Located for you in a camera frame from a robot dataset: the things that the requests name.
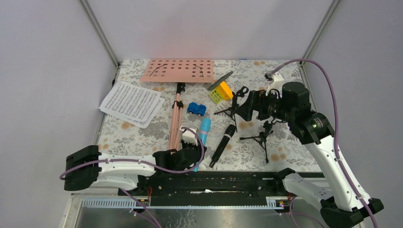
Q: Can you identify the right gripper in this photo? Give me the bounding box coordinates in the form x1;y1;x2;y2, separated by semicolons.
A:
234;87;294;122

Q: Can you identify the black small tripod stand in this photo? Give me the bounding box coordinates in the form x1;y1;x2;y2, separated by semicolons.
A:
214;86;249;132

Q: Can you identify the black microphone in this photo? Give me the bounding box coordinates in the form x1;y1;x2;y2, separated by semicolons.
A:
209;124;237;168

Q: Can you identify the black tripod with shock mount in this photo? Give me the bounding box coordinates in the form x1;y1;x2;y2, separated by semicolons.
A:
240;119;285;163

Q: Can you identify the blue microphone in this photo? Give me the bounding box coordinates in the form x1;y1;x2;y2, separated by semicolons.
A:
192;117;212;172

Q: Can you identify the sheet music page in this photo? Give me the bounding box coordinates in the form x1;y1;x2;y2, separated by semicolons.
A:
123;97;165;129
99;82;161;122

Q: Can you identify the pink music stand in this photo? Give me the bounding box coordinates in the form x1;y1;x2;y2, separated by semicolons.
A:
140;58;215;149

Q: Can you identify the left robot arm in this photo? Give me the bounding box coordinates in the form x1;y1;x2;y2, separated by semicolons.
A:
60;143;207;195

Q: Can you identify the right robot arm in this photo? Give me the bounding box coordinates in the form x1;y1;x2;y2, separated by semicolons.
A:
236;82;384;228

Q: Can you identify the yellow toy block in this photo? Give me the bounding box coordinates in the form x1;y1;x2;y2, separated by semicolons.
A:
217;81;233;100

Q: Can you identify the green toy grid piece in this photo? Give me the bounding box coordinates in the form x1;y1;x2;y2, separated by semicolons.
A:
209;88;224;104

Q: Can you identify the floral table cloth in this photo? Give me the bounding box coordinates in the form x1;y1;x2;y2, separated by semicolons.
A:
98;59;320;172

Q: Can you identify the blue toy car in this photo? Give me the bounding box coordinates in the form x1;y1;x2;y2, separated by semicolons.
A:
187;102;207;116

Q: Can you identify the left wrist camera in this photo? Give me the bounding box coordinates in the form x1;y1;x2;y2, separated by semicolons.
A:
180;126;199;148

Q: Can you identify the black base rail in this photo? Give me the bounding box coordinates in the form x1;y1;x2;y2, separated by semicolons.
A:
118;168;294;200

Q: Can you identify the white slotted cable duct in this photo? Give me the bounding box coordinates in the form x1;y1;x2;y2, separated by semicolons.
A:
81;195;285;210

